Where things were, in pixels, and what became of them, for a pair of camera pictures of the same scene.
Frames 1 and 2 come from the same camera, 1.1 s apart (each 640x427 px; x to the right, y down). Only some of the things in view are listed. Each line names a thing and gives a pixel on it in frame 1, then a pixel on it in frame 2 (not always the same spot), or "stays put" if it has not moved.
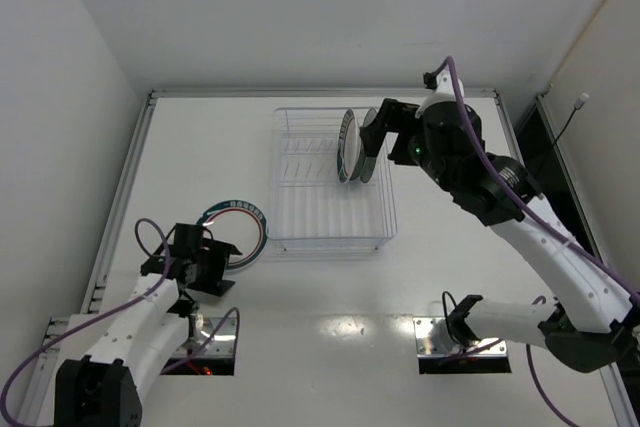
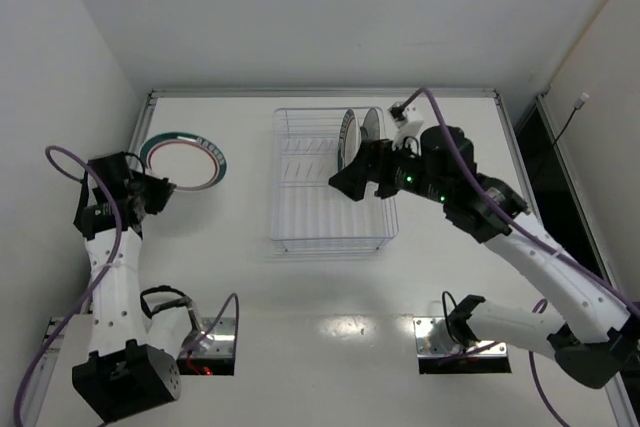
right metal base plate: (481, 347) stays put
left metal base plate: (221, 346) stays put
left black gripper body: (209, 267) to (148, 190)
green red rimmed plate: (349, 146) stays put
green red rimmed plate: (241, 224) to (191, 161)
